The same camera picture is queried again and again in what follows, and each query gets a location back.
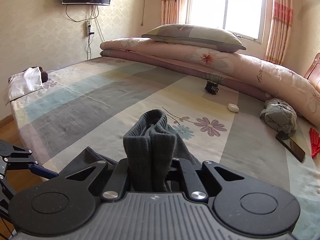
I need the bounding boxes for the bed with patchwork sheet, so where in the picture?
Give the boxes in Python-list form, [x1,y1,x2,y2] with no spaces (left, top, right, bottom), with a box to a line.
[10,56,320,240]

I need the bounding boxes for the black hair claw clip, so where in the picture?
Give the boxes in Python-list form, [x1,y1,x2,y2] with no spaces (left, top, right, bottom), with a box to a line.
[204,80,220,95]

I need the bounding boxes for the hanging cord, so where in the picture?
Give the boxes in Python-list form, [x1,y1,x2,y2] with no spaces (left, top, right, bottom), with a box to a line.
[141,0,147,27]

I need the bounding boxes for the dark grey pants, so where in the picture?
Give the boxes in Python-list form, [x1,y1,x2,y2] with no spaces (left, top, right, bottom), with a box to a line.
[59,109,202,193]

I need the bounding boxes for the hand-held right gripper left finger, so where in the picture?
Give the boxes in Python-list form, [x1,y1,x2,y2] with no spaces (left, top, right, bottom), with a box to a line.
[65,159,130,202]

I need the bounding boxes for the white cloth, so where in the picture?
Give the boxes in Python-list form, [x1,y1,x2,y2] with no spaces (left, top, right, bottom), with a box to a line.
[3,67,44,105]

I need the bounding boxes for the red folding fan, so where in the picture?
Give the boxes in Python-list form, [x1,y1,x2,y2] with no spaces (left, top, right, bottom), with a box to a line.
[309,127,320,158]

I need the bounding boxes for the crumpled grey garment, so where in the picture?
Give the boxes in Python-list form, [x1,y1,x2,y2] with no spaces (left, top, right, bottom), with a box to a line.
[259,98,298,137]

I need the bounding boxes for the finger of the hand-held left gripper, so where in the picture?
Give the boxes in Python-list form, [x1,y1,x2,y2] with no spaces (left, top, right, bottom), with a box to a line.
[0,140,59,180]
[0,179,17,222]

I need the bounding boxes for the floral pillow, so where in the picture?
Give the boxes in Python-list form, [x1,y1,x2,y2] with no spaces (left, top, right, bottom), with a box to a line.
[141,24,247,53]

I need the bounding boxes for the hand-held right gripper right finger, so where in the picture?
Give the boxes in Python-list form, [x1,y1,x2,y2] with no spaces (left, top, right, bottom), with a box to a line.
[170,157,245,202]

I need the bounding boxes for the wall power strip with cables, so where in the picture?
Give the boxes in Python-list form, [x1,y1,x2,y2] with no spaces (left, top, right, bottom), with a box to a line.
[65,4,105,60]

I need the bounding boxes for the black smartphone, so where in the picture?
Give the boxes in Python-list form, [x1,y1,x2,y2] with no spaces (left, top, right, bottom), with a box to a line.
[275,131,306,162]

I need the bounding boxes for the window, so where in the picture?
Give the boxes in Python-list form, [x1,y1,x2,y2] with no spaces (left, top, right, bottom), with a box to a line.
[185,0,274,44]

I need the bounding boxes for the dark brown cloth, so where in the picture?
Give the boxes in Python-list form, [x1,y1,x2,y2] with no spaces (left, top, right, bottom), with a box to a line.
[37,66,50,83]

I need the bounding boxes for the pink striped curtain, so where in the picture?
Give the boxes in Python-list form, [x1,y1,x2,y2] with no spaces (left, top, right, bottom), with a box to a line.
[264,0,293,66]
[161,0,182,25]

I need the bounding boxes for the wooden headboard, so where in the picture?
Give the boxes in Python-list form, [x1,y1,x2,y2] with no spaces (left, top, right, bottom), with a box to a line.
[304,52,320,93]

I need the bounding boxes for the folded floral quilt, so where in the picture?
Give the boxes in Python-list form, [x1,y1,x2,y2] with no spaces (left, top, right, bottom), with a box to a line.
[99,37,320,128]

